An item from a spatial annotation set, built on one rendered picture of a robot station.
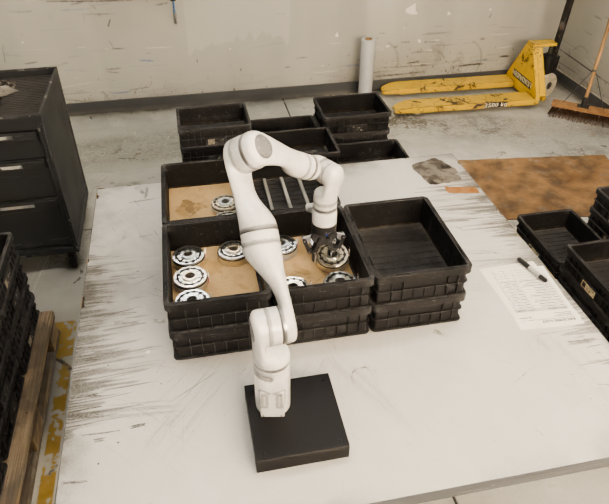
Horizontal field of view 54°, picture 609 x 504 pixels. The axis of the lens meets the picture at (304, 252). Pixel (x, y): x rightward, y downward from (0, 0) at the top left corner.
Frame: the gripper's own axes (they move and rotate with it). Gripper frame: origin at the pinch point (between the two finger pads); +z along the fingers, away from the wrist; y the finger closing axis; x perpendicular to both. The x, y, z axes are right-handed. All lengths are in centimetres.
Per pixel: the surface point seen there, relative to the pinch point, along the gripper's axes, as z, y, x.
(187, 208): 6, -41, 42
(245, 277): 4.4, -24.7, -0.8
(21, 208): 50, -123, 118
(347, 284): -6.0, 2.8, -20.1
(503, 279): 17, 64, -3
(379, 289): -1.3, 13.0, -18.9
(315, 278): 4.1, -3.2, -5.2
